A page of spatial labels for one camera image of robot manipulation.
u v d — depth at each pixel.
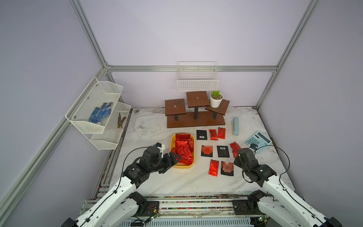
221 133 1.05
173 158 0.66
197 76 0.96
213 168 0.88
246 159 0.62
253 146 0.72
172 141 0.95
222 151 0.96
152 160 0.58
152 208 0.73
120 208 0.57
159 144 0.73
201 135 1.05
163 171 0.68
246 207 0.73
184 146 0.94
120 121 0.94
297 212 0.44
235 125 1.04
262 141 0.98
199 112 1.08
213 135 1.04
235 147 0.95
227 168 0.88
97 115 0.76
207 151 0.96
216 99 0.95
